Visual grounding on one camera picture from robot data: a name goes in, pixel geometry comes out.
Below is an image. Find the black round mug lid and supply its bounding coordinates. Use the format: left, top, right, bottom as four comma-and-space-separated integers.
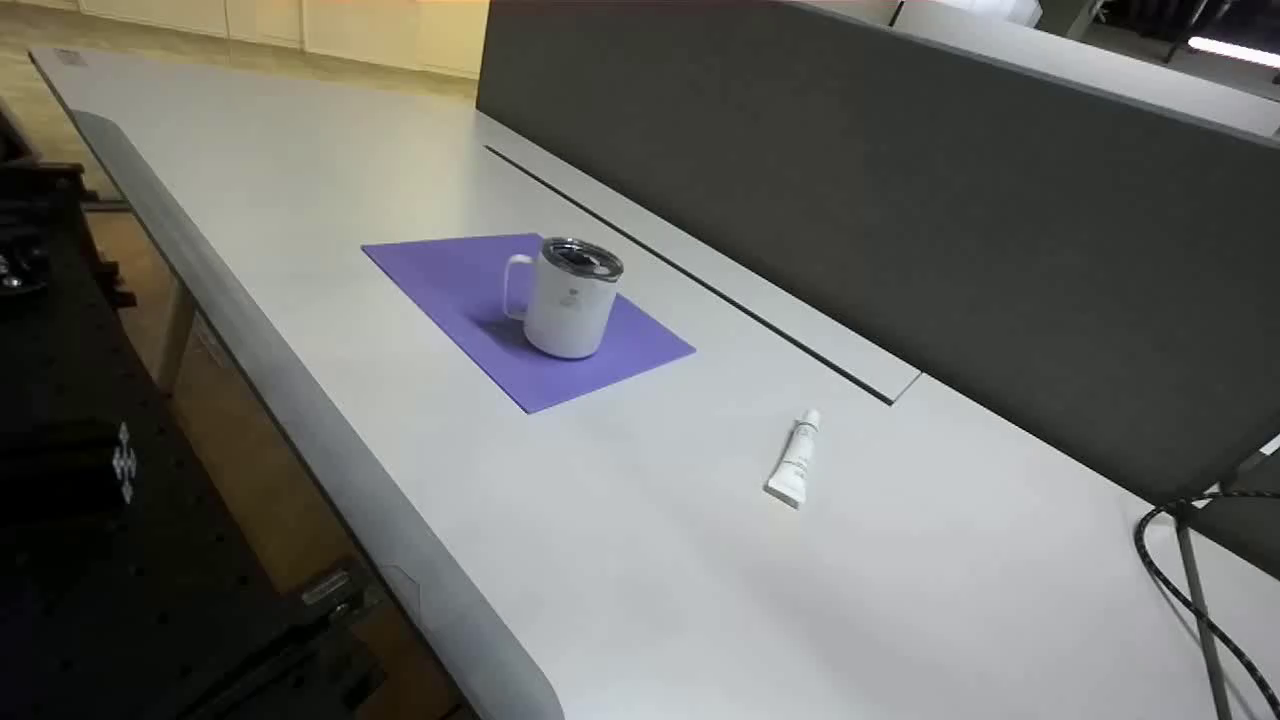
539, 233, 629, 286

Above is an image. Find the small white tube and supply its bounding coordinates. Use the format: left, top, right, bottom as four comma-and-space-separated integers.
759, 403, 827, 513

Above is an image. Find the purple rectangular mat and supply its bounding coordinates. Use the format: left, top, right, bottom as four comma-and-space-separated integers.
362, 233, 702, 421

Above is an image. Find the dark gray desk partition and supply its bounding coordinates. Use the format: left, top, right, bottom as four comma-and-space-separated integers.
473, 0, 1280, 583

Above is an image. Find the light wooden cabinet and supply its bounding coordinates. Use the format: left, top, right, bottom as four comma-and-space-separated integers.
14, 0, 491, 84

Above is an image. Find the gray metal table leg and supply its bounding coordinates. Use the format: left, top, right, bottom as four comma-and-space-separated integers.
153, 286, 206, 400

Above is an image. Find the black perforated breadboard table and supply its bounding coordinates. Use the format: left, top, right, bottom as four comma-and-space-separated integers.
0, 99, 394, 720

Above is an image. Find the white handled mug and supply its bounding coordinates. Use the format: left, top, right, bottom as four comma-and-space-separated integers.
497, 244, 629, 363

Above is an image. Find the black cable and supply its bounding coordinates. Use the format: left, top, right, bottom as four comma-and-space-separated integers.
1132, 490, 1280, 720

